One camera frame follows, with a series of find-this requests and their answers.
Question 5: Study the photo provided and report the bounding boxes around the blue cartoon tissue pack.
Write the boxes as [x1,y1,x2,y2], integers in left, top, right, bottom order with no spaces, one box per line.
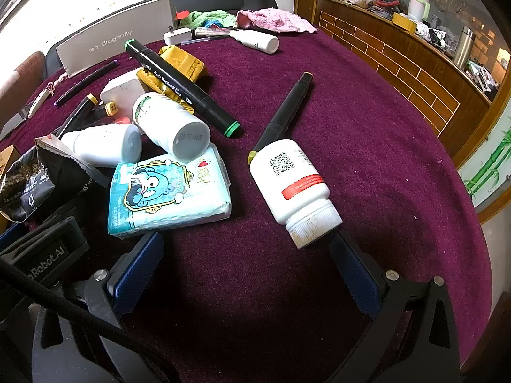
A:
[107,144,232,238]

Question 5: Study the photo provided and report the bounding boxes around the black snack bag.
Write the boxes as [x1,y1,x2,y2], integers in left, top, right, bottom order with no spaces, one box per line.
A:
[1,134,110,223]

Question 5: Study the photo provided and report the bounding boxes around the white small bottle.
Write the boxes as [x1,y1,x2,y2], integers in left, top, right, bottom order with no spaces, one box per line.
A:
[61,124,142,168]

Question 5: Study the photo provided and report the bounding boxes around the white bottle green label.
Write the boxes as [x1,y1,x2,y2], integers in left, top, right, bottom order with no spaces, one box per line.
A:
[132,92,210,162]

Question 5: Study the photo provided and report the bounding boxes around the black marker cream caps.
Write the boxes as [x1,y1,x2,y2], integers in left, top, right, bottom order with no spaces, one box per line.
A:
[56,94,119,139]

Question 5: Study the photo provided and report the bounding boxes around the white bottle red label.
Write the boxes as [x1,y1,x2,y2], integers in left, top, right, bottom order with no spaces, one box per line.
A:
[249,139,342,249]

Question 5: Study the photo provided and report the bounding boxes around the white power adapter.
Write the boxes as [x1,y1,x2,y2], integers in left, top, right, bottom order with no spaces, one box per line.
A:
[100,68,147,119]

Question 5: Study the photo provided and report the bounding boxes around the black marker yellow caps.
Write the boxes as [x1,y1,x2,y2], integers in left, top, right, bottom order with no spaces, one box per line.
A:
[248,72,313,164]

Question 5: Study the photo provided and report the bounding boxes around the black marker green caps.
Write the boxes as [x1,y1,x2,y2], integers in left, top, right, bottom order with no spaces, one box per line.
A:
[125,39,241,138]

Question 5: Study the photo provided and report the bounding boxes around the gold foil packet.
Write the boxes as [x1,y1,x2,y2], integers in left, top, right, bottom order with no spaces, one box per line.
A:
[135,44,208,114]

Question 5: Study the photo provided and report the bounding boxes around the black smartphone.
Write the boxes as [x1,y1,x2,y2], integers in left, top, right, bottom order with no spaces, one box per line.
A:
[0,104,30,140]

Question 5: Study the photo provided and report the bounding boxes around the maroon chair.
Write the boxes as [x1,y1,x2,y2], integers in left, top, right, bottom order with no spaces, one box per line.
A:
[1,51,45,127]

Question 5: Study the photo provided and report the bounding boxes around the white car key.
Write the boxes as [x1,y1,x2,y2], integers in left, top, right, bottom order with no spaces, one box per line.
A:
[27,72,67,119]

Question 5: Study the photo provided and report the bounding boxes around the black marker purple cap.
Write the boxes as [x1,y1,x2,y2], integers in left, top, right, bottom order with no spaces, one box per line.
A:
[54,60,118,108]

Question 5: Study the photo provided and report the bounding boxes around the small white charger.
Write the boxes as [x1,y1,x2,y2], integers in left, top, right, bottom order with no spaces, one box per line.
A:
[163,27,193,46]

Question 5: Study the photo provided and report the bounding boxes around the grey shoe box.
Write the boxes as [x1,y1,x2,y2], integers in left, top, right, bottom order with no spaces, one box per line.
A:
[56,0,177,77]

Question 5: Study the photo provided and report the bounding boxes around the wooden counter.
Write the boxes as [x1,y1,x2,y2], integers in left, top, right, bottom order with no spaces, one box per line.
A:
[294,0,510,167]

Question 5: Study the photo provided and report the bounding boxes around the green cloth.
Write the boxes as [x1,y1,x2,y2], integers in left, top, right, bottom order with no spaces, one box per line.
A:
[179,10,236,29]

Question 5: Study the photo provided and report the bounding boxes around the white tube bottle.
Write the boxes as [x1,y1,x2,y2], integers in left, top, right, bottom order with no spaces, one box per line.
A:
[229,29,280,55]

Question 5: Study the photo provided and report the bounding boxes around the pink cloth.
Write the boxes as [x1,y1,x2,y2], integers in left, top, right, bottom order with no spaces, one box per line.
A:
[236,8,316,34]

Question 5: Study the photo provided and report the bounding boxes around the black sofa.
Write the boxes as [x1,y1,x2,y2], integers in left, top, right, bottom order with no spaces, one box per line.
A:
[43,0,277,77]

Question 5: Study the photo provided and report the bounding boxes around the steel thermos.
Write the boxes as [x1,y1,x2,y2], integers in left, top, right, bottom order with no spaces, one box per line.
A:
[453,26,475,70]

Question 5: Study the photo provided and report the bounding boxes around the white green tumbler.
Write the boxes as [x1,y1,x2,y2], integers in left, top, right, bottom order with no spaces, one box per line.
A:
[408,0,431,22]

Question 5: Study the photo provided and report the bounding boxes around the black cable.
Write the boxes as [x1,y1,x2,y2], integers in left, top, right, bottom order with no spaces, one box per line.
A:
[0,259,181,383]

